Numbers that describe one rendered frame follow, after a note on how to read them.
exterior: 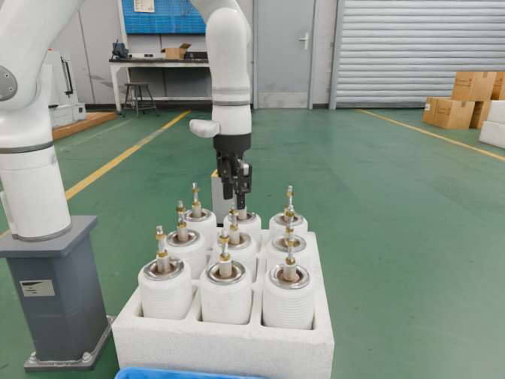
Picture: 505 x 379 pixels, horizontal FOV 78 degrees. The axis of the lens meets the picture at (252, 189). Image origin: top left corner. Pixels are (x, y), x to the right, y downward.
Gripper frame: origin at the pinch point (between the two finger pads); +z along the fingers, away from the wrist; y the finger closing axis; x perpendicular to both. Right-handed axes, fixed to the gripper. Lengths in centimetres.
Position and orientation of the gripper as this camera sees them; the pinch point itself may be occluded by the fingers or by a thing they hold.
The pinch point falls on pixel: (233, 198)
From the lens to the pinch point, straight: 65.9
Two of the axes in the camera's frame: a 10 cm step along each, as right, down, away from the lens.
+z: 0.0, 9.4, 3.5
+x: -9.1, 1.5, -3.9
